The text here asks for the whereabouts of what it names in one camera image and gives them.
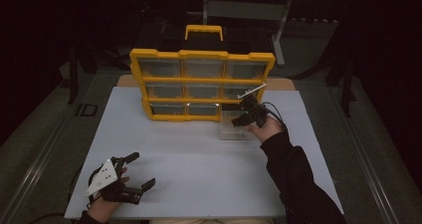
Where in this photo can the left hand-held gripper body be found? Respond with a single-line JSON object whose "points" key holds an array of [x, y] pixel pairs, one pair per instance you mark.
{"points": [[104, 177]]}

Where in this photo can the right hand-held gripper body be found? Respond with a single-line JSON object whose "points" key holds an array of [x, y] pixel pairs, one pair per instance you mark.
{"points": [[258, 114]]}

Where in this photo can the clear plastic drawer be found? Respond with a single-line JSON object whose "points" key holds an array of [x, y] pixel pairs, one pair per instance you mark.
{"points": [[229, 132]]}

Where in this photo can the person's right hand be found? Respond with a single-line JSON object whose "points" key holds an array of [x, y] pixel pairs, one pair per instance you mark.
{"points": [[269, 129]]}

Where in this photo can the person's left hand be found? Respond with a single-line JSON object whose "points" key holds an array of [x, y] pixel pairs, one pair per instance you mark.
{"points": [[102, 210]]}

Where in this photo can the yellow black parts organizer cabinet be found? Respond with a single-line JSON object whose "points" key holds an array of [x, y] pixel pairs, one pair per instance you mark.
{"points": [[202, 80]]}

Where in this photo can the grey metal stand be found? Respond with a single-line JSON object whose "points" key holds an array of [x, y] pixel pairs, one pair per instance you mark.
{"points": [[245, 10]]}

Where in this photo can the set of clear cabinet drawers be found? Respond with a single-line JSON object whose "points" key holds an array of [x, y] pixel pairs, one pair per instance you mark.
{"points": [[161, 68]]}

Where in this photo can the black rectangular floor frame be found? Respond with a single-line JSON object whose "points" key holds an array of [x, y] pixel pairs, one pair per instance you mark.
{"points": [[79, 110]]}

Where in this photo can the dark stand post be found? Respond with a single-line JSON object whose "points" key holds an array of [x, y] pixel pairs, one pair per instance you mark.
{"points": [[73, 84], [346, 91]]}

